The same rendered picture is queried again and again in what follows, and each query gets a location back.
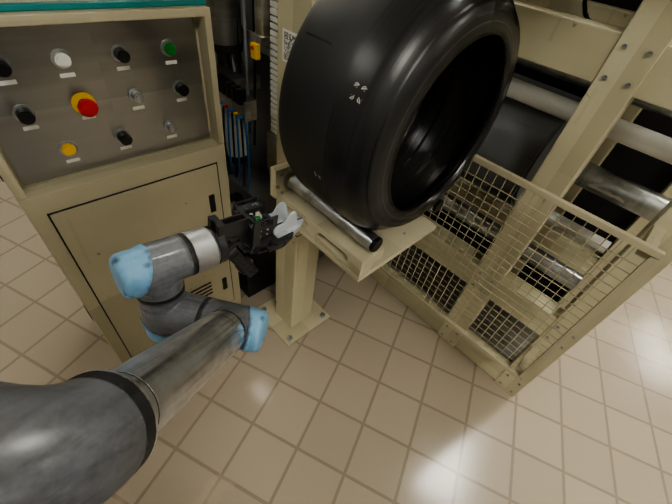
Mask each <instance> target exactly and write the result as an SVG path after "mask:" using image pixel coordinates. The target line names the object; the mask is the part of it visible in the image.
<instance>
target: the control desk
mask: <svg viewBox="0 0 672 504"><path fill-rule="evenodd" d="M0 178H1V180H2V181H4V182H5V183H6V185H7V187H8V188H9V190H10V191H11V193H12V194H13V196H14V197H15V199H16V201H17V202H18V204H19V205H20V207H21V208H22V210H23V211H24V213H25V214H26V216H27V218H28V219H29V221H30V222H31V224H32V225H33V227H34V228H35V230H36V232H37V233H38V235H39V236H40V238H41V239H42V241H43V242H44V244H45V246H46V247H47V249H48V250H49V252H50V253H51V255H52V256H53V258H54V259H55V261H56V263H57V264H58V266H59V267H60V269H61V270H62V272H63V273H64V275H65V277H66V278H67V280H68V281H69V283H70V284H71V286H72V287H73V289H74V291H75V292H76V294H77V295H78V297H79V298H80V300H81V301H82V303H83V304H84V305H83V306H84V308H85V309H86V311H87V313H88V314H89V316H90V317H91V319H92V320H94V322H95V323H96V325H97V326H98V328H99V329H100V331H101V332H102V334H103V336H104V337H105V339H106V340H107V342H108V343H109V345H110V346H111V347H112V349H113V350H114V352H115V353H116V355H117V356H118V358H119V360H120V361H121V363H123V362H125V361H127V360H128V359H130V358H132V357H134V356H136V355H137V354H139V353H141V352H143V351H144V350H146V349H148V348H150V347H151V346H153V345H155V344H157V342H155V341H153V340H151V339H150V338H149V337H148V335H147V333H146V331H145V329H144V327H143V325H142V323H141V318H140V310H139V306H138V303H137V299H136V298H134V299H126V298H125V297H123V295H122V294H121V293H120V291H119V289H118V287H117V285H116V283H115V281H114V278H113V276H112V274H111V271H110V267H109V259H110V257H111V256H112V255H113V254H115V253H118V252H120V251H123V250H126V249H129V248H132V247H133V246H135V245H137V244H144V243H148V242H151V241H154V240H158V239H161V238H164V237H168V236H171V235H174V234H178V233H181V232H184V231H188V230H191V229H194V228H198V227H201V226H203V227H204V226H207V225H208V216H211V215H214V214H215V215H216V216H217V217H218V218H219V219H223V218H226V217H230V216H232V211H231V202H230V192H229V183H228V174H227V165H226V156H225V146H224V134H223V125H222V115H221V106H220V97H219V88H218V78H217V69H216V60H215V50H214V41H213V32H212V22H211V13H210V8H209V7H207V6H205V5H190V6H161V7H131V8H101V9H71V10H42V11H12V12H0ZM183 280H184V284H185V291H186V292H190V293H195V294H199V295H203V296H207V297H211V298H216V299H220V300H225V301H229V302H233V303H237V304H242V303H241V294H240V285H239V276H238V269H237V268H236V267H235V265H234V264H233V263H232V262H231V261H230V260H229V259H228V260H227V261H226V262H223V263H221V264H219V265H218V266H217V267H214V268H212V269H209V270H207V271H204V272H201V273H199V274H196V275H193V276H191V277H188V278H186V279H183Z"/></svg>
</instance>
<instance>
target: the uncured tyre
mask: <svg viewBox="0 0 672 504"><path fill-rule="evenodd" d="M307 32H309V33H311V34H314V35H316V36H318V37H320V38H322V39H325V40H327V41H329V42H331V43H332V45H330V44H328V43H325V42H323V41H321V40H319V39H317V38H314V37H312V36H310V35H308V34H306V33H307ZM519 45H520V25H519V20H518V16H517V12H516V8H515V5H514V1H513V0H317V1H316V2H315V4H314V5H313V7H312V8H311V10H310V11H309V13H308V15H307V17H306V18H305V20H304V22H303V24H302V26H301V28H300V30H299V32H298V34H297V37H296V39H295V41H294V44H293V46H292V49H291V52H290V54H289V57H288V61H287V64H286V67H285V71H284V75H283V80H282V85H281V91H280V99H279V133H280V140H281V145H282V148H283V152H284V155H285V157H286V160H287V162H288V164H289V166H290V167H291V169H292V171H293V172H294V174H295V175H296V177H297V178H298V180H299V181H300V182H301V183H302V184H303V185H304V186H305V187H306V188H307V189H309V190H310V191H311V192H313V193H314V194H315V195H316V196H318V197H319V198H320V199H322V200H323V201H324V202H326V203H327V204H328V205H329V206H331V207H332V208H333V209H335V210H336V211H337V212H339V213H340V214H341V215H343V216H344V217H345V218H346V219H348V220H349V221H350V222H352V223H354V224H356V225H358V226H361V227H364V228H367V229H370V230H382V229H387V228H392V227H398V226H402V225H405V224H407V223H409V222H411V221H413V220H415V219H417V218H418V217H420V216H421V215H422V214H424V213H425V212H426V211H428V210H429V209H430V208H431V207H432V206H433V205H435V204H436V203H437V202H438V201H439V200H440V199H441V198H442V197H443V196H444V195H445V194H446V193H447V191H448V190H449V189H450V188H451V187H452V186H453V185H454V183H455V182H456V181H457V180H458V178H459V177H460V176H461V175H462V173H463V172H464V171H465V169H466V168H467V166H468V165H469V164H470V162H471V161H472V159H473V158H474V156H475V155H476V153H477V151H478V150H479V148H480V147H481V145H482V143H483V142H484V140H485V138H486V136H487V135H488V133H489V131H490V129H491V127H492V125H493V123H494V121H495V119H496V117H497V115H498V113H499V111H500V109H501V106H502V104H503V102H504V99H505V97H506V94H507V92H508V89H509V86H510V83H511V80H512V77H513V74H514V70H515V66H516V62H517V58H518V52H519ZM356 78H358V79H360V80H362V81H364V82H366V83H368V84H370V85H371V86H370V88H369V90H368V92H367V94H366V97H365V99H364V101H363V104H362V106H361V108H359V107H357V106H355V105H353V104H351V103H349V102H347V98H348V96H349V93H350V91H351V88H352V86H353V84H354V81H355V79H356ZM312 168H313V169H315V170H316V171H317V172H319V173H320V174H322V182H323V183H322V182H321V181H319V180H318V179H316V178H315V177H314V176H313V170H312Z"/></svg>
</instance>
